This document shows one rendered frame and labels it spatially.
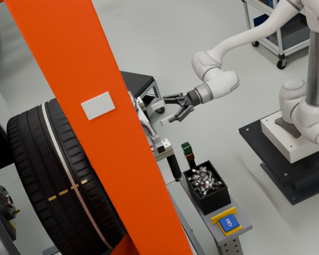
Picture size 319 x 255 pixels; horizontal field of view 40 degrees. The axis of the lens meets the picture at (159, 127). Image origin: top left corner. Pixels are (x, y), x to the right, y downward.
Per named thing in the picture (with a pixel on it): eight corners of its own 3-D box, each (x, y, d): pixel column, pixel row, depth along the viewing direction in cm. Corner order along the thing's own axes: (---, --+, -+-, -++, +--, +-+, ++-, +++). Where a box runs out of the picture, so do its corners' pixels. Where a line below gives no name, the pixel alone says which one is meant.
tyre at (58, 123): (76, 226, 223) (14, 108, 207) (119, 205, 226) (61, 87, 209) (81, 299, 160) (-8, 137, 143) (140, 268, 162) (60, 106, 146)
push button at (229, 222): (218, 223, 196) (217, 220, 194) (233, 216, 196) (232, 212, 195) (226, 234, 190) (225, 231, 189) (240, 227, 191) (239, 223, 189)
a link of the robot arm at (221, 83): (214, 105, 208) (202, 88, 216) (244, 91, 210) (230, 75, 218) (212, 90, 200) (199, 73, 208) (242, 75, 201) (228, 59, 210)
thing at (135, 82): (167, 111, 344) (155, 75, 323) (141, 141, 325) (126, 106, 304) (126, 101, 368) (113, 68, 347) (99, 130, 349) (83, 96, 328)
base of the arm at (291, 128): (294, 103, 250) (293, 95, 246) (323, 121, 233) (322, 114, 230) (269, 119, 246) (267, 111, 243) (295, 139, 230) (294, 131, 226)
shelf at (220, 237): (180, 183, 224) (178, 180, 223) (210, 169, 226) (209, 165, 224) (218, 246, 191) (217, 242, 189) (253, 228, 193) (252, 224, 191)
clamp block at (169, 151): (149, 156, 174) (145, 146, 171) (170, 146, 175) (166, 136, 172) (153, 164, 170) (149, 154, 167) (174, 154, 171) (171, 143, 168)
